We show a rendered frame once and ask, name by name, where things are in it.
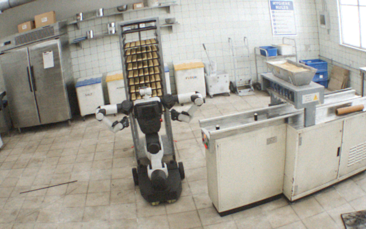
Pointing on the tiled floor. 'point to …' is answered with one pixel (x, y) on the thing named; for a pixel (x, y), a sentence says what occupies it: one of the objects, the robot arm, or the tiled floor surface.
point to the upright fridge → (38, 76)
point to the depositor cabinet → (328, 150)
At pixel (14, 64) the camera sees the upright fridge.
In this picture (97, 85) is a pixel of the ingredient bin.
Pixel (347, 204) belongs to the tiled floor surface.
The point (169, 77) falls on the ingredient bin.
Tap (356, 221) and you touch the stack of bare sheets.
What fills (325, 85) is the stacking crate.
